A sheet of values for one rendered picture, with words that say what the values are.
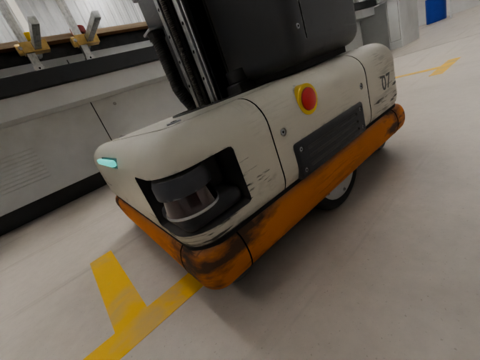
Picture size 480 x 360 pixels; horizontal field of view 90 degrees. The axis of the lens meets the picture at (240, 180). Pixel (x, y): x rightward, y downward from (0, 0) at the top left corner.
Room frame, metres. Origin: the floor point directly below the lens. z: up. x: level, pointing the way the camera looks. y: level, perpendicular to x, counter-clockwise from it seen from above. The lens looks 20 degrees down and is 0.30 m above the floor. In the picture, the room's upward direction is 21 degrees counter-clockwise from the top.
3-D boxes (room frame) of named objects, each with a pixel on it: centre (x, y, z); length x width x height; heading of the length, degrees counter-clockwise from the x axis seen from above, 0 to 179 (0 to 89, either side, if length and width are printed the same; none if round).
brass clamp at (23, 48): (1.49, 0.74, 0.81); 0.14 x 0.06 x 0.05; 123
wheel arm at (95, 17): (1.56, 0.46, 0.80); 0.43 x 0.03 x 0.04; 33
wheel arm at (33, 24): (1.42, 0.67, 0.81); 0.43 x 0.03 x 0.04; 33
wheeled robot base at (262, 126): (0.69, -0.03, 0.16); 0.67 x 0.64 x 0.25; 122
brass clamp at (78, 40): (1.63, 0.53, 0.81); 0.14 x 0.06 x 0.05; 123
